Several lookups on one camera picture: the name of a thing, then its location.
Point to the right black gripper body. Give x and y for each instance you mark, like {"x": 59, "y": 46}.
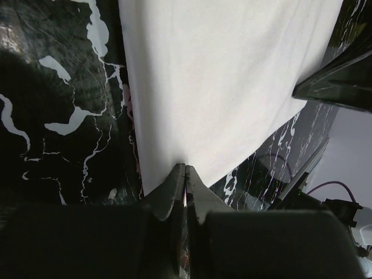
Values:
{"x": 345, "y": 82}

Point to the white t shirt red print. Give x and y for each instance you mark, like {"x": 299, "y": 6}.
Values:
{"x": 210, "y": 81}

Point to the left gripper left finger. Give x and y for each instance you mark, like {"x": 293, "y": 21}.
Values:
{"x": 161, "y": 255}

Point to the black patterned table mat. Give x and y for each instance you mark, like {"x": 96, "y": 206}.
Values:
{"x": 67, "y": 122}

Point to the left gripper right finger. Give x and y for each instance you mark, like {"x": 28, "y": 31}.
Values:
{"x": 200, "y": 201}

